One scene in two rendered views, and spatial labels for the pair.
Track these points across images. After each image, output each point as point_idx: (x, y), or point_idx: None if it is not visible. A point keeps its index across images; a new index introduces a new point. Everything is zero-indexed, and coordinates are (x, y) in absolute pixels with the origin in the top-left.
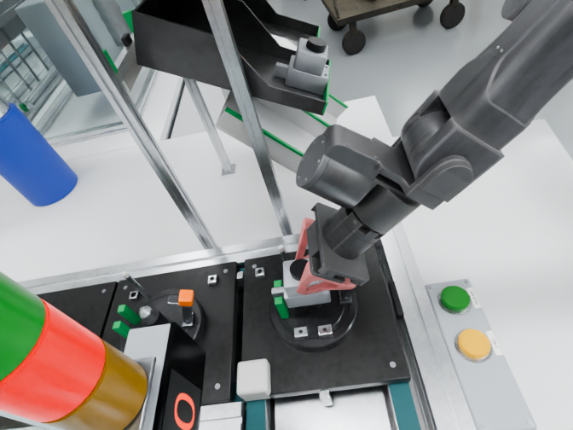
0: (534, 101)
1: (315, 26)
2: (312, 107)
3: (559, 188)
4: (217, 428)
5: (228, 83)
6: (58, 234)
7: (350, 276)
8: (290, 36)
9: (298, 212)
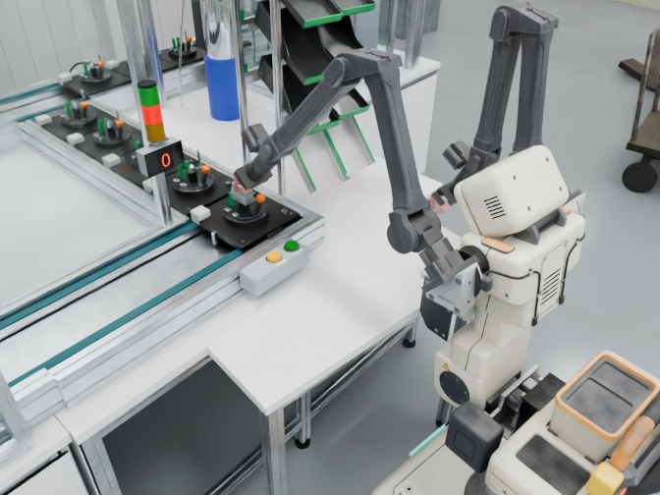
0: (285, 138)
1: (367, 104)
2: None
3: None
4: (175, 218)
5: None
6: (205, 136)
7: (242, 180)
8: (351, 101)
9: (309, 202)
